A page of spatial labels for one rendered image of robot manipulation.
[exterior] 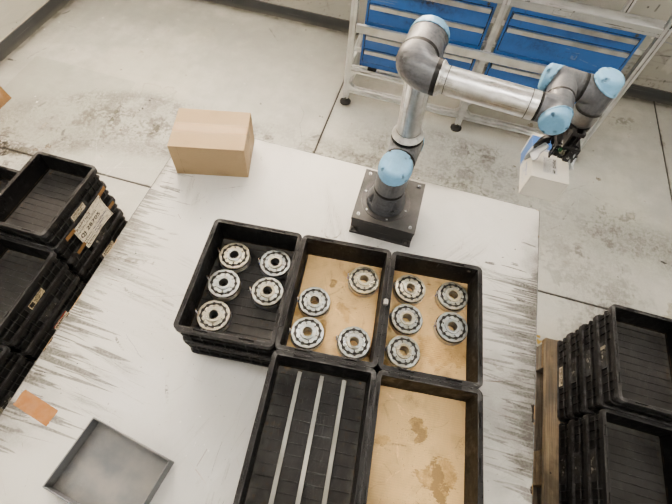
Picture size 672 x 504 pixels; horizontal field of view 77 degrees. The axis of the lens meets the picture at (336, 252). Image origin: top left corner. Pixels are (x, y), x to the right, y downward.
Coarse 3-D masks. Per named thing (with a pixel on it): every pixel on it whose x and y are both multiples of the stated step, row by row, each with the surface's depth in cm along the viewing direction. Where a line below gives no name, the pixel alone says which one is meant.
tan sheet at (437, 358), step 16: (400, 272) 148; (432, 288) 145; (464, 288) 146; (400, 304) 142; (432, 304) 142; (432, 320) 139; (416, 336) 136; (432, 336) 136; (400, 352) 133; (432, 352) 134; (448, 352) 134; (464, 352) 134; (416, 368) 131; (432, 368) 131; (448, 368) 131; (464, 368) 132
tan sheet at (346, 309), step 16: (304, 272) 145; (320, 272) 146; (336, 272) 146; (304, 288) 142; (336, 288) 143; (336, 304) 140; (352, 304) 140; (368, 304) 141; (320, 320) 137; (336, 320) 137; (352, 320) 137; (368, 320) 138; (320, 352) 131; (336, 352) 132; (368, 352) 132
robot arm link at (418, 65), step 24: (408, 48) 114; (432, 48) 114; (408, 72) 114; (432, 72) 111; (456, 72) 111; (456, 96) 113; (480, 96) 111; (504, 96) 109; (528, 96) 108; (552, 96) 107; (552, 120) 106
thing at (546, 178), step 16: (528, 144) 145; (528, 160) 140; (544, 160) 138; (560, 160) 138; (528, 176) 136; (544, 176) 134; (560, 176) 135; (528, 192) 140; (544, 192) 138; (560, 192) 136
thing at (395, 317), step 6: (402, 306) 138; (408, 306) 138; (414, 306) 138; (396, 312) 137; (414, 312) 137; (420, 312) 137; (396, 318) 136; (420, 318) 136; (396, 324) 135; (402, 324) 134; (414, 324) 135; (420, 324) 135; (402, 330) 133; (408, 330) 134; (414, 330) 134
